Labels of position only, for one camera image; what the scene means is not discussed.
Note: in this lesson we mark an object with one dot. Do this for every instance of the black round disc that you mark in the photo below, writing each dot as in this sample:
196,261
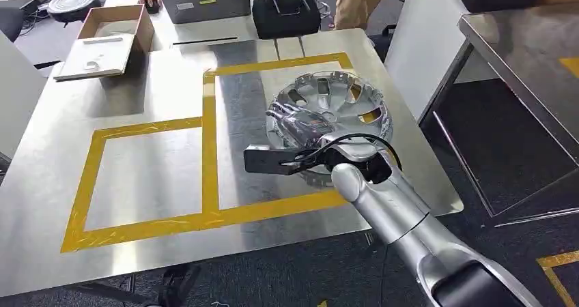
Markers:
74,4

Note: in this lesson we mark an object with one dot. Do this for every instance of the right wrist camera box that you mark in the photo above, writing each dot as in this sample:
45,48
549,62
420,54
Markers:
267,160

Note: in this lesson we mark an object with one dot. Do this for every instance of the white flat tray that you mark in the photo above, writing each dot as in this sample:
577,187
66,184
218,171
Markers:
99,56

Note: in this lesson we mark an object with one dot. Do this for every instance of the yellow tape square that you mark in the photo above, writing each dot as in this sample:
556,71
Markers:
554,260

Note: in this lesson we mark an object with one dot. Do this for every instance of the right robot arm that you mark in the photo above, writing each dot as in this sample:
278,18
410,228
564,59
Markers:
389,205

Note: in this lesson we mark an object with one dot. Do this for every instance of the person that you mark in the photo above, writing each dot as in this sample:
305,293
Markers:
362,2

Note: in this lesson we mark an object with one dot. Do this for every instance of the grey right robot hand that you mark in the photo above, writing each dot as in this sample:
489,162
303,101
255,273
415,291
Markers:
303,126

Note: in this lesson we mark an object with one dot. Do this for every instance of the white desk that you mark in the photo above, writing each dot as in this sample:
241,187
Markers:
217,29

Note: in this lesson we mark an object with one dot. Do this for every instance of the black computer mouse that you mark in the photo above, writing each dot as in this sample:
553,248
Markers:
153,9

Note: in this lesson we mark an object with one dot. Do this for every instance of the silver-grey wheel cover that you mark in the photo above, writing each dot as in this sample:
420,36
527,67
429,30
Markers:
343,101

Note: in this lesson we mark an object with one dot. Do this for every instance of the white panel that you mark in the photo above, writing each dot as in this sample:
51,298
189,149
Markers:
420,47
18,92

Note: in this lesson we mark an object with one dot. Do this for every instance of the steel table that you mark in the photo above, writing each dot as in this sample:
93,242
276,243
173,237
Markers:
135,169
520,61

